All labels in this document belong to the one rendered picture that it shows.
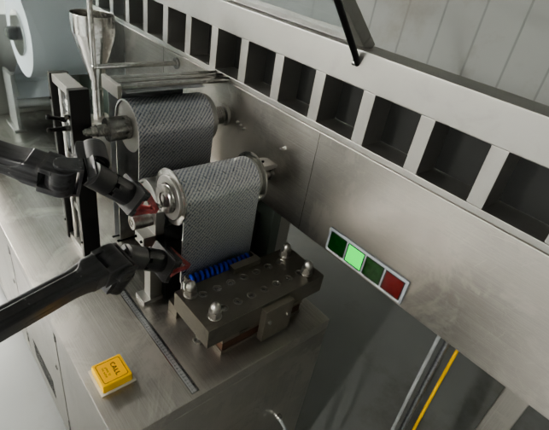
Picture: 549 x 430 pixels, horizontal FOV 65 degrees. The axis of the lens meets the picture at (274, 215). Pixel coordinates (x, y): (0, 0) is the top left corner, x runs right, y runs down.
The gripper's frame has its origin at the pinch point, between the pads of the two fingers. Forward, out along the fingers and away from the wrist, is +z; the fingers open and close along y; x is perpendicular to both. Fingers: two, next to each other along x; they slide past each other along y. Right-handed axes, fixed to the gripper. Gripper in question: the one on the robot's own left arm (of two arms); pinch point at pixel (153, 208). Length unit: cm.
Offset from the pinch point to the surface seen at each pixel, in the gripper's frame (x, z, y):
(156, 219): -2.3, 3.5, -0.4
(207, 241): 0.5, 16.0, 6.9
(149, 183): 3.4, 2.7, -10.3
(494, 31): 165, 129, -24
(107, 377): -36.2, 4.4, 18.1
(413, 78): 56, 0, 36
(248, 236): 7.5, 28.7, 7.0
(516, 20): 172, 126, -16
